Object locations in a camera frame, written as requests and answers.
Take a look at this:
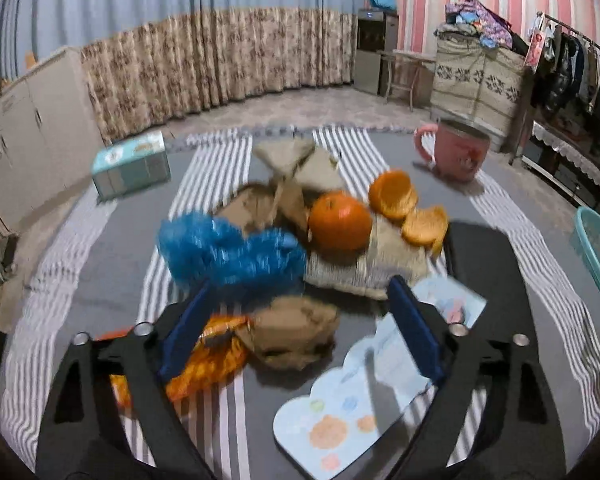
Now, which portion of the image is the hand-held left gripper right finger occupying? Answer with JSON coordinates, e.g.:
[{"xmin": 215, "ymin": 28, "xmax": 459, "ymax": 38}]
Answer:
[{"xmin": 387, "ymin": 275, "xmax": 581, "ymax": 480}]

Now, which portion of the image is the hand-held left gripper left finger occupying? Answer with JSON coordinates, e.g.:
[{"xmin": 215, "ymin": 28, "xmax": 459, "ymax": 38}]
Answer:
[{"xmin": 35, "ymin": 280, "xmax": 216, "ymax": 480}]

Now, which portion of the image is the teal plastic basket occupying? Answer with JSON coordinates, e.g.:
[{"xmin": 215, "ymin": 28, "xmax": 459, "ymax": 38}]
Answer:
[{"xmin": 570, "ymin": 206, "xmax": 600, "ymax": 323}]

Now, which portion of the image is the orange snack wrapper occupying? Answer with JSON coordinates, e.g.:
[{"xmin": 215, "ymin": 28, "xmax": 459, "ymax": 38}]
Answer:
[{"xmin": 100, "ymin": 314, "xmax": 253, "ymax": 411}]

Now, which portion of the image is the grey woven cloth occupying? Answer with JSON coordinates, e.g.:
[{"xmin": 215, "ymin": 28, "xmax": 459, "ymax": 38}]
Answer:
[{"xmin": 304, "ymin": 217, "xmax": 431, "ymax": 301}]

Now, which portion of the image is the blue plastic bag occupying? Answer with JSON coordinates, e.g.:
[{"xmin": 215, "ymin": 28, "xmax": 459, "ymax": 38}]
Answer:
[{"xmin": 157, "ymin": 210, "xmax": 308, "ymax": 298}]

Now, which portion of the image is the orange peel piece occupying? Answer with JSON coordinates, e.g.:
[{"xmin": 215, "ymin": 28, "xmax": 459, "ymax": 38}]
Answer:
[
  {"xmin": 401, "ymin": 205, "xmax": 450, "ymax": 256},
  {"xmin": 368, "ymin": 170, "xmax": 418, "ymax": 222}
]

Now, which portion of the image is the brown paper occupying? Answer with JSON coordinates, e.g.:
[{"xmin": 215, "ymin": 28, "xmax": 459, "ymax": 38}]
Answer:
[
  {"xmin": 219, "ymin": 180, "xmax": 312, "ymax": 242},
  {"xmin": 249, "ymin": 296, "xmax": 341, "ymax": 370}
]

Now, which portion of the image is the beige paper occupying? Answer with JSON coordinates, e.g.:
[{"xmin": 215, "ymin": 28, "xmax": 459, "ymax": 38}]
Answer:
[{"xmin": 254, "ymin": 137, "xmax": 343, "ymax": 193}]

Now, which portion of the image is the light blue card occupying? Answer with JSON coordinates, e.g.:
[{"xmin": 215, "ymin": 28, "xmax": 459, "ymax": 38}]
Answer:
[{"xmin": 410, "ymin": 275, "xmax": 488, "ymax": 331}]

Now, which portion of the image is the black mat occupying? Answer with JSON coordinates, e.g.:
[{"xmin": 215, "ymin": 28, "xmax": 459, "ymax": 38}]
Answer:
[{"xmin": 442, "ymin": 220, "xmax": 546, "ymax": 343}]

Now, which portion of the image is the low shelf with lace cloth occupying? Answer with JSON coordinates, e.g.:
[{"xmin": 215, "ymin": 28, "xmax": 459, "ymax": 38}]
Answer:
[{"xmin": 517, "ymin": 120, "xmax": 600, "ymax": 207}]

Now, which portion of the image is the grey striped tablecloth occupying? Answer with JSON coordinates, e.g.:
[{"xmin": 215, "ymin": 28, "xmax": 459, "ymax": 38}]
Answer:
[{"xmin": 0, "ymin": 125, "xmax": 600, "ymax": 480}]

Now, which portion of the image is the whole orange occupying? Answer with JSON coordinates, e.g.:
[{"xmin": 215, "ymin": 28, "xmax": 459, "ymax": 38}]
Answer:
[{"xmin": 307, "ymin": 191, "xmax": 373, "ymax": 253}]

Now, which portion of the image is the cloud-shaped card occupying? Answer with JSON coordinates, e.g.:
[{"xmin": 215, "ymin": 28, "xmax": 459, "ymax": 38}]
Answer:
[{"xmin": 272, "ymin": 312, "xmax": 461, "ymax": 476}]

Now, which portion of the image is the teal tissue box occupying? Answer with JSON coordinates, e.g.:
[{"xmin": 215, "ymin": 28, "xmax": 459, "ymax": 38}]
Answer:
[{"xmin": 91, "ymin": 130, "xmax": 172, "ymax": 202}]

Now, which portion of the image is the clothes rack with garments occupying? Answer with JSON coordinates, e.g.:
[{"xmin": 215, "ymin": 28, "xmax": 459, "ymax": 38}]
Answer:
[{"xmin": 525, "ymin": 10, "xmax": 600, "ymax": 161}]

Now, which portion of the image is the pink mug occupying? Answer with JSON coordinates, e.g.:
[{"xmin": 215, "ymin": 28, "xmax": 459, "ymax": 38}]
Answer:
[{"xmin": 414, "ymin": 119, "xmax": 491, "ymax": 183}]

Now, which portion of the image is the cabinet with patterned cover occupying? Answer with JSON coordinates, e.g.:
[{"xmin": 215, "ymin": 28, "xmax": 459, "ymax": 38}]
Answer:
[{"xmin": 430, "ymin": 35, "xmax": 527, "ymax": 153}]

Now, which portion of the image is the white cabinet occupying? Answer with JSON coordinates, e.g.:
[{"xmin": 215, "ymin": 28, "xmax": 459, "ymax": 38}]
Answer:
[{"xmin": 0, "ymin": 45, "xmax": 106, "ymax": 236}]

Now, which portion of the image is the small wooden stool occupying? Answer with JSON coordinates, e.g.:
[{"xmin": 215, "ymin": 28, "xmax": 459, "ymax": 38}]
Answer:
[{"xmin": 380, "ymin": 50, "xmax": 437, "ymax": 111}]

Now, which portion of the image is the pile of clothes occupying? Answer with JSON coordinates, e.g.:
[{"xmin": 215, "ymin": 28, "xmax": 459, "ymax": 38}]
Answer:
[{"xmin": 435, "ymin": 0, "xmax": 531, "ymax": 56}]

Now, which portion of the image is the grey water dispenser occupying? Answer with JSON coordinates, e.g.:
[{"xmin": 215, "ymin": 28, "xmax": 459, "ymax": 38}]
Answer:
[{"xmin": 354, "ymin": 7, "xmax": 400, "ymax": 96}]

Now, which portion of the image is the blue and floral curtain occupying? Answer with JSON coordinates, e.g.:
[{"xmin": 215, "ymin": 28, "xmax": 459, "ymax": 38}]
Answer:
[{"xmin": 0, "ymin": 0, "xmax": 367, "ymax": 142}]

